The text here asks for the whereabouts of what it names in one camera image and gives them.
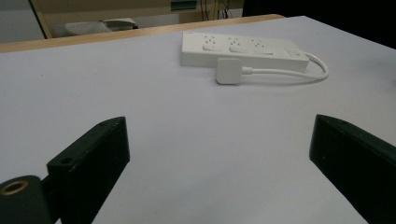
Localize grey office chair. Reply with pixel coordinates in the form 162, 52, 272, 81
64, 17, 139, 37

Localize white plug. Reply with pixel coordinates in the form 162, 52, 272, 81
216, 57, 254, 86

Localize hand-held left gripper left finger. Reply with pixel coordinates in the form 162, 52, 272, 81
46, 116, 131, 224

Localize white power strip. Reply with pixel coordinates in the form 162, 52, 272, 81
180, 31, 310, 74

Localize dark hanging cables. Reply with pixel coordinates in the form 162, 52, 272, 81
199, 0, 233, 21

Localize wooden post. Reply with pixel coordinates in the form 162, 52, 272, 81
28, 0, 53, 40

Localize white power cable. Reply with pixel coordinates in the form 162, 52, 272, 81
251, 51, 330, 83

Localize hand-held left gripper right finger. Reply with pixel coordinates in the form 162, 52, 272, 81
308, 114, 396, 224

